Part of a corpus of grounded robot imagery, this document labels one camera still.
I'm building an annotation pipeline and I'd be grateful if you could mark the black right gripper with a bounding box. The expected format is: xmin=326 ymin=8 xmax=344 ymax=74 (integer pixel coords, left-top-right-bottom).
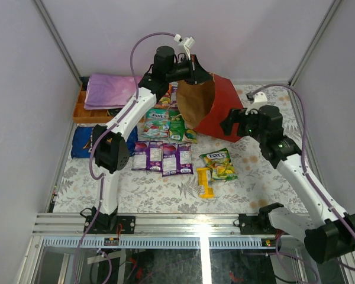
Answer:
xmin=218 ymin=106 xmax=266 ymax=143

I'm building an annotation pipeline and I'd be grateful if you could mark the purple candy bag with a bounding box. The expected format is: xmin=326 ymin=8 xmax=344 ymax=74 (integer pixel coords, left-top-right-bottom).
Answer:
xmin=170 ymin=85 xmax=178 ymax=108
xmin=132 ymin=141 xmax=163 ymax=172
xmin=162 ymin=143 xmax=193 ymax=177

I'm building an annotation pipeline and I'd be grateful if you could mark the red paper bag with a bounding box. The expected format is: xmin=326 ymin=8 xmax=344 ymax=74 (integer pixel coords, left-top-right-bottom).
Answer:
xmin=176 ymin=74 xmax=243 ymax=143

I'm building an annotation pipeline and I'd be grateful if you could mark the orange lemon candy bag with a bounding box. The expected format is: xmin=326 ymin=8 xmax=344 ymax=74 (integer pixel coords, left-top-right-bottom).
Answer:
xmin=154 ymin=84 xmax=172 ymax=109

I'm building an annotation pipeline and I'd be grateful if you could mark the yellow green candy bag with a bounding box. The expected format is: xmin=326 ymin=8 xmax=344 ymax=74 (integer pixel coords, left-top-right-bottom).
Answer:
xmin=200 ymin=148 xmax=238 ymax=181

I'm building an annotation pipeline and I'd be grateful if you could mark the teal mint candy bag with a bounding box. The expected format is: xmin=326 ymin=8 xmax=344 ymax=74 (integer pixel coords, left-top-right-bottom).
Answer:
xmin=143 ymin=108 xmax=170 ymax=138

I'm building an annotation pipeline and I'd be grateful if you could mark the yellow snack packet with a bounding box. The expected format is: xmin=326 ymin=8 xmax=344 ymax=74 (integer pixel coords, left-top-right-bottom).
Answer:
xmin=196 ymin=167 xmax=214 ymax=199

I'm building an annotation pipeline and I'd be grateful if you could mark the blue chips snack bag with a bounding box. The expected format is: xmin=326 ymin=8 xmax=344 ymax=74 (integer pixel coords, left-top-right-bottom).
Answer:
xmin=70 ymin=127 xmax=138 ymax=159

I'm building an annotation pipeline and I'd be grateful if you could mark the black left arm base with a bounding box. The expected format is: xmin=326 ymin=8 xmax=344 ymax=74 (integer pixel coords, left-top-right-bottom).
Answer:
xmin=79 ymin=207 xmax=136 ymax=235

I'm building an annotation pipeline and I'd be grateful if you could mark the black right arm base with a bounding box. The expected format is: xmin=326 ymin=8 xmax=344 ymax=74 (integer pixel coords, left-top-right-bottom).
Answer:
xmin=238 ymin=202 xmax=283 ymax=235

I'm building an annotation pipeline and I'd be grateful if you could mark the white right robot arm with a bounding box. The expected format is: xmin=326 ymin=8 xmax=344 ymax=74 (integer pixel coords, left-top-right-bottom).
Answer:
xmin=220 ymin=105 xmax=355 ymax=263

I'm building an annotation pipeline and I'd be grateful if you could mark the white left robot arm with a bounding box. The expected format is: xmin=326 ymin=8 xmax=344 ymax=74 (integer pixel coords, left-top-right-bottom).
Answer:
xmin=89 ymin=46 xmax=212 ymax=234

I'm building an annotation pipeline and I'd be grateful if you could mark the purple princess cloth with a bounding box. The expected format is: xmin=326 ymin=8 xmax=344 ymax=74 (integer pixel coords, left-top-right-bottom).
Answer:
xmin=84 ymin=73 xmax=141 ymax=110

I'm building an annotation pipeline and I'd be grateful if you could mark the floral table mat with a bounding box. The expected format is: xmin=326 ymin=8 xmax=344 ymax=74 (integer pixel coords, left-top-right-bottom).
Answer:
xmin=50 ymin=87 xmax=307 ymax=214

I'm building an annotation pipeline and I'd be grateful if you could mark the orange wooden tray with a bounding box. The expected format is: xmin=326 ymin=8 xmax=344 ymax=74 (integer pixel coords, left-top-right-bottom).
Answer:
xmin=72 ymin=82 xmax=146 ymax=124

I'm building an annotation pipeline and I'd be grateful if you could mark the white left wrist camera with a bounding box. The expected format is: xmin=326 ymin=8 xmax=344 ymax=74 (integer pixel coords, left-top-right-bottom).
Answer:
xmin=174 ymin=34 xmax=195 ymax=60

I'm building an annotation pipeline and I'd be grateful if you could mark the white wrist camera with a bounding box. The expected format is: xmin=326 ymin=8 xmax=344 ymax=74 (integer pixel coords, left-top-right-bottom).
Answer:
xmin=174 ymin=34 xmax=195 ymax=60
xmin=246 ymin=92 xmax=267 ymax=115

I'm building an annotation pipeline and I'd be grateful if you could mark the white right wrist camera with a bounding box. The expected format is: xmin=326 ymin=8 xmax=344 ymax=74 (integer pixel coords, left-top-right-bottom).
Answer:
xmin=246 ymin=92 xmax=267 ymax=115

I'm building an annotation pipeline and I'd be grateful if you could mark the aluminium front rail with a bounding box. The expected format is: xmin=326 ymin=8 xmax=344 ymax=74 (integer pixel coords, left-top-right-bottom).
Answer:
xmin=32 ymin=212 xmax=351 ymax=237

